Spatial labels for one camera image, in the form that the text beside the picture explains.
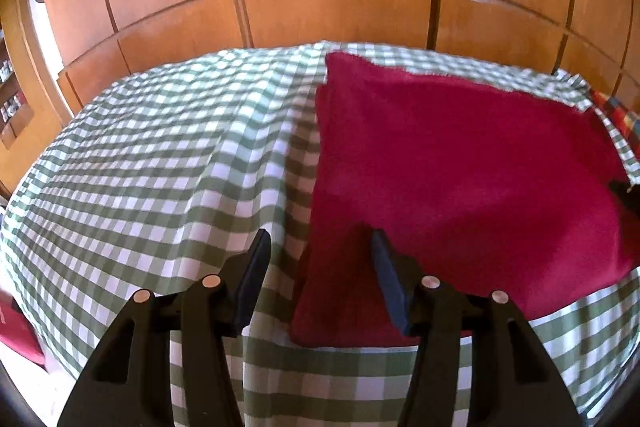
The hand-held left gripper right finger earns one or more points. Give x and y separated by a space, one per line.
392 282

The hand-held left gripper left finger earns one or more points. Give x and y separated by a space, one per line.
252 277

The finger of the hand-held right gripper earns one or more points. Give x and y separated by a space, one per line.
629 193

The dark red shirt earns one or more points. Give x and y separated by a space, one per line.
450 167

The colourful plaid pillow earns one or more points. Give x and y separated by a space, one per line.
622 112

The green white checkered bed sheet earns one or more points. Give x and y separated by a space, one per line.
165 167

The red cloth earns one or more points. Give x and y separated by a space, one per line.
20 332

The wooden shelf unit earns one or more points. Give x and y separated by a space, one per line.
12 102

